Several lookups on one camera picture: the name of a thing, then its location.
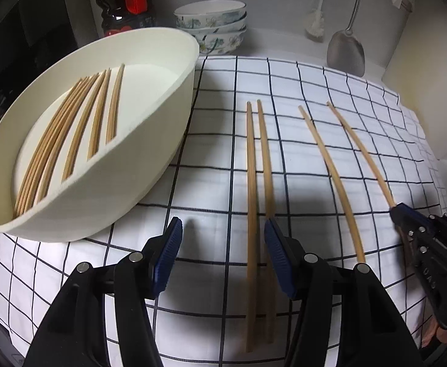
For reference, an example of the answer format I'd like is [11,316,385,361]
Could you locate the top floral ceramic bowl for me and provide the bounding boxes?
[174,0,247,29]

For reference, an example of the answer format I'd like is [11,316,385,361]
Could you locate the middle floral ceramic bowl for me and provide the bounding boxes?
[185,17,247,36]

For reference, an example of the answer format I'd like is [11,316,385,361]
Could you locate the bottom floral ceramic bowl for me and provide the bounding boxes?
[194,29,246,56]

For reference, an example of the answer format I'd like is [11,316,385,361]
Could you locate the person's right hand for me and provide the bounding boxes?
[421,316,447,348]

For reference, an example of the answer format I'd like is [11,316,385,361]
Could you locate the lone wooden chopstick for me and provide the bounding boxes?
[106,63,125,143]

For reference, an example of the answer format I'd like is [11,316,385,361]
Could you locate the cream cutting board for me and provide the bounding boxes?
[383,0,447,159]

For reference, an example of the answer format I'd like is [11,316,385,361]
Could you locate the cream round plastic basin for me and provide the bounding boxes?
[0,28,199,242]

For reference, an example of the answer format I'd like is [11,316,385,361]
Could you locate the metal spatula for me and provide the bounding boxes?
[326,0,365,77]

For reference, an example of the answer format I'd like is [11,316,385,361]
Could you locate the floral ceramic bowl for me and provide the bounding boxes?
[185,17,247,36]
[174,0,247,29]
[194,29,246,56]

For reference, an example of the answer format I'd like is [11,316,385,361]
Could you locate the white black checkered cloth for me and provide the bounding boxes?
[0,57,447,366]

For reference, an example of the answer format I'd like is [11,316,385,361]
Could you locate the dark soy sauce bottle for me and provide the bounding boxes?
[96,0,156,36]

